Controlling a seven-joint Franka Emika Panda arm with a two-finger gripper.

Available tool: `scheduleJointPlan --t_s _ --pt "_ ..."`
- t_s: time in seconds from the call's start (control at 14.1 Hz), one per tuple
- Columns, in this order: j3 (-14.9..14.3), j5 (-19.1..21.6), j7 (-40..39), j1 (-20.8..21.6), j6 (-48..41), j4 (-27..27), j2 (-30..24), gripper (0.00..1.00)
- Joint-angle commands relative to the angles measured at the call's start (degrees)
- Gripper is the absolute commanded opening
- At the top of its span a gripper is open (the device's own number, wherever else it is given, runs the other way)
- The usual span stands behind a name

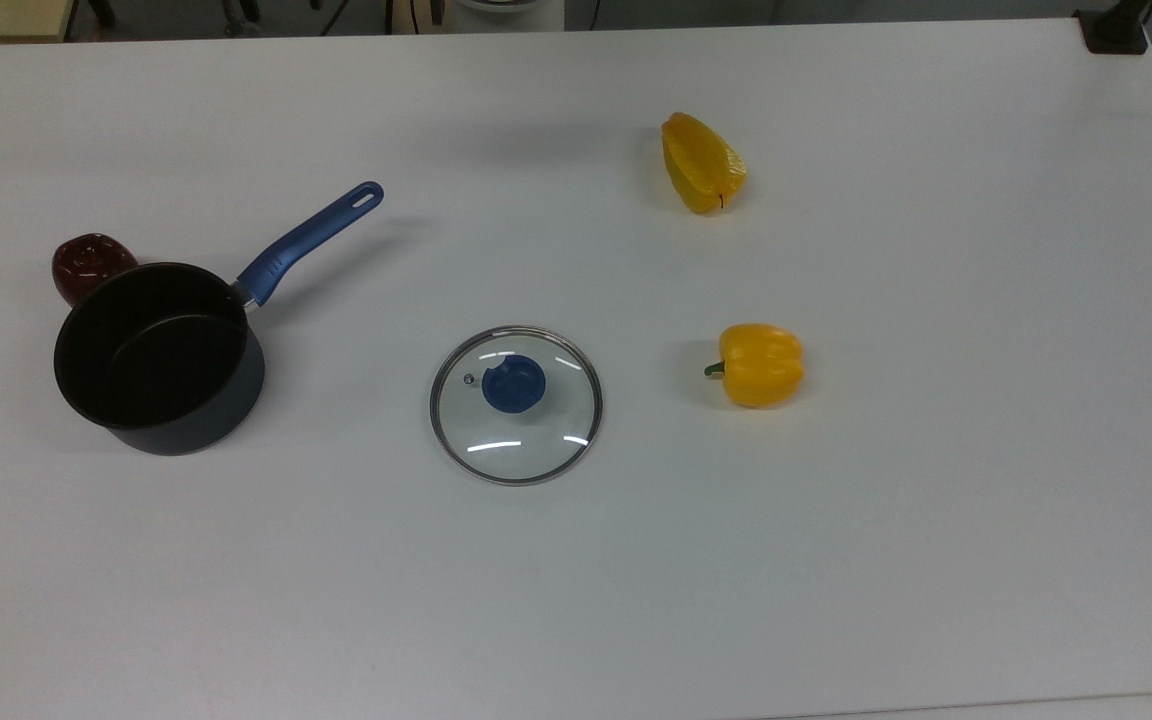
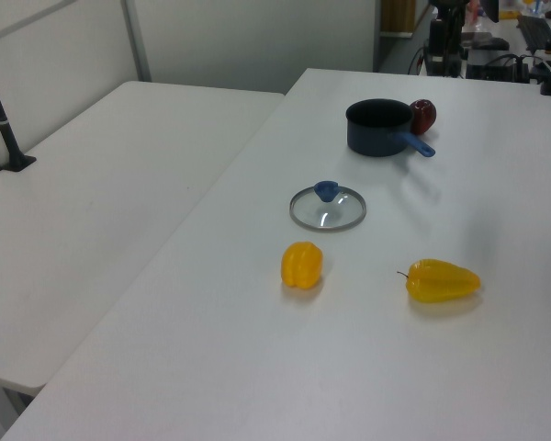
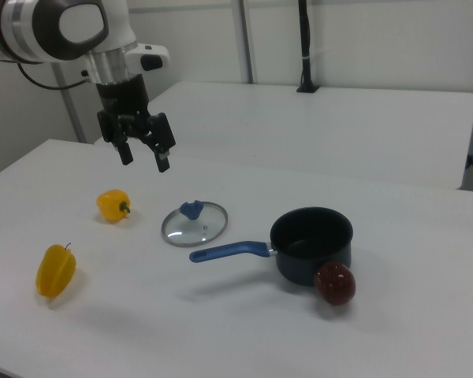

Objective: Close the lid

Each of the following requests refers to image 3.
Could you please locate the glass lid with blue knob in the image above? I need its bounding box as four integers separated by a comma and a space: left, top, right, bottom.
160, 199, 229, 248

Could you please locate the yellow bell pepper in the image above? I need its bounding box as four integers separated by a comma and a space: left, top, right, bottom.
95, 189, 132, 224

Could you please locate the grey metal wall post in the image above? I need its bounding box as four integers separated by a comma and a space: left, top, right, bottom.
236, 0, 258, 84

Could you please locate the dark saucepan with blue handle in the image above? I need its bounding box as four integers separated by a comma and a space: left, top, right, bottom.
188, 206, 355, 287

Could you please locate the yellow starfruit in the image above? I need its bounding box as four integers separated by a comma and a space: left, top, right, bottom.
35, 243, 77, 298

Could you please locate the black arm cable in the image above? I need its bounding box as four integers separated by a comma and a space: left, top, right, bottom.
17, 62, 94, 91

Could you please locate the slanted grey wall post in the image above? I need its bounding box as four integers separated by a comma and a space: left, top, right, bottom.
50, 62, 86, 143

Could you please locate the black camera stand pole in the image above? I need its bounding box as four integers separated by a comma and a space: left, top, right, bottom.
296, 0, 321, 94

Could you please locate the dark red apple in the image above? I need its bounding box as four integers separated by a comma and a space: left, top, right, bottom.
313, 261, 357, 306

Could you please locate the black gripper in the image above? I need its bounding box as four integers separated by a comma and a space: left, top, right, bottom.
95, 73, 177, 174

